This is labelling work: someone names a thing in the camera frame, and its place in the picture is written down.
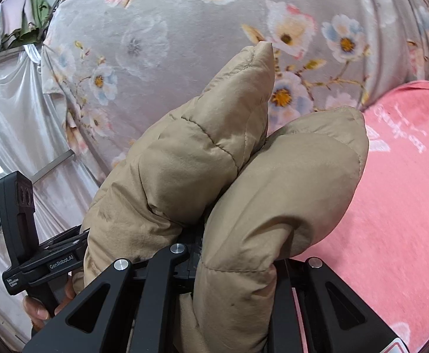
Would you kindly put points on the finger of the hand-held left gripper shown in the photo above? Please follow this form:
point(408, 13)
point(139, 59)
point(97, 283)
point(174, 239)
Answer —
point(65, 241)

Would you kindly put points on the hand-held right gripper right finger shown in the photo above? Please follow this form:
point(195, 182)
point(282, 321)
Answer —
point(312, 279)

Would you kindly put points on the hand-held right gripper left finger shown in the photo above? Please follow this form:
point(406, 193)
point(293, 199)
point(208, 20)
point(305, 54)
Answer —
point(179, 266)

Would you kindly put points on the beige puffer jacket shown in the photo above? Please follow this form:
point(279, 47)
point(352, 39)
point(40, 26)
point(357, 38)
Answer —
point(273, 191)

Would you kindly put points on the hanging clothes on rack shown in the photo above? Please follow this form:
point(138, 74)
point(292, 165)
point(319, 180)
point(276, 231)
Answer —
point(1, 57)

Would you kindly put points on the person's left hand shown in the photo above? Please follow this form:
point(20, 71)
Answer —
point(37, 310)

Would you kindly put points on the pink blanket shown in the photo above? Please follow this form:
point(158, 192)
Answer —
point(383, 209)

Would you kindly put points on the white satin curtain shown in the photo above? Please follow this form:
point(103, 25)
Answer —
point(15, 117)

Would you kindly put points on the grey floral bedsheet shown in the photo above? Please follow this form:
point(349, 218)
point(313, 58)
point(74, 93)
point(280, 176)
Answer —
point(181, 81)

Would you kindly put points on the hanging pink garment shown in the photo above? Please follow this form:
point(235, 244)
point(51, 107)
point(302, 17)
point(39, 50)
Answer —
point(15, 14)

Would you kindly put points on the hanging green garment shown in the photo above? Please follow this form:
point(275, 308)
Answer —
point(39, 14)

